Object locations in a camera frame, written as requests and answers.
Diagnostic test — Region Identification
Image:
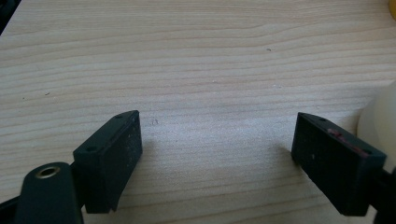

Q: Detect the cream round object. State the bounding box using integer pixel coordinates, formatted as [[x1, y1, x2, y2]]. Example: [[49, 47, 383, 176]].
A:
[[356, 80, 396, 174]]

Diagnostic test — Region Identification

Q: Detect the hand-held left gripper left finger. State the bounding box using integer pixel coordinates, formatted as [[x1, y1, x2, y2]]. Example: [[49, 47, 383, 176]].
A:
[[72, 109, 144, 215]]

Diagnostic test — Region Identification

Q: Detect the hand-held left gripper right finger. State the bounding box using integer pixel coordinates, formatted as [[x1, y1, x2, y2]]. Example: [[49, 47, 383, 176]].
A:
[[290, 112, 388, 217]]

